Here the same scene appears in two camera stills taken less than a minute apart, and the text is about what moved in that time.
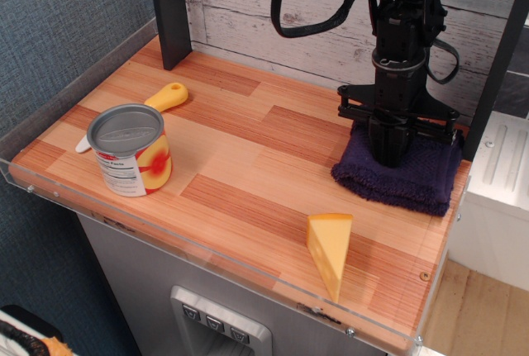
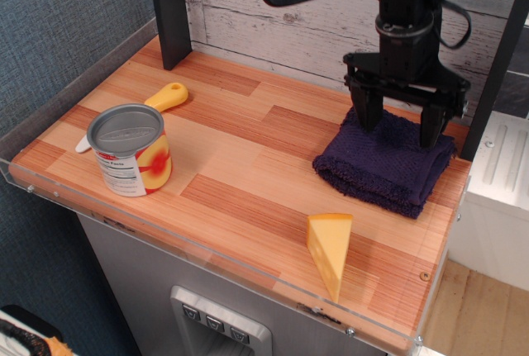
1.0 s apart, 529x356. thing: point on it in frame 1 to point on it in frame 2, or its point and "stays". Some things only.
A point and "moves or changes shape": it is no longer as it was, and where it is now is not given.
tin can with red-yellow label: (132, 150) stays
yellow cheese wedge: (328, 237) stays
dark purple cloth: (426, 179) moves or changes shape
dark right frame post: (501, 61) stays
